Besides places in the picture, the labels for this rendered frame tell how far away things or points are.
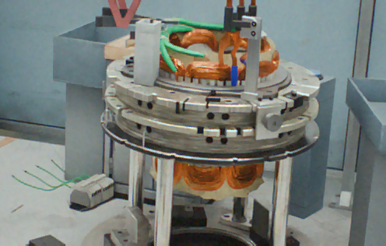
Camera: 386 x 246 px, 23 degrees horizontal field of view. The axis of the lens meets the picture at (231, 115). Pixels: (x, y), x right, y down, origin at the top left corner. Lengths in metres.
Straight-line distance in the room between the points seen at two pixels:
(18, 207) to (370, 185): 0.63
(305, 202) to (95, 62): 0.45
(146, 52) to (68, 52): 0.42
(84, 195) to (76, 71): 0.22
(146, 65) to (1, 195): 0.54
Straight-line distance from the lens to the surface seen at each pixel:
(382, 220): 1.53
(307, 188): 1.74
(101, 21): 1.43
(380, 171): 1.50
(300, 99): 1.38
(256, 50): 1.31
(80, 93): 1.81
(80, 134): 1.83
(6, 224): 1.70
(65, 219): 1.71
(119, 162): 1.78
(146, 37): 1.36
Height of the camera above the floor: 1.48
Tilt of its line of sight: 18 degrees down
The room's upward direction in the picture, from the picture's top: 4 degrees clockwise
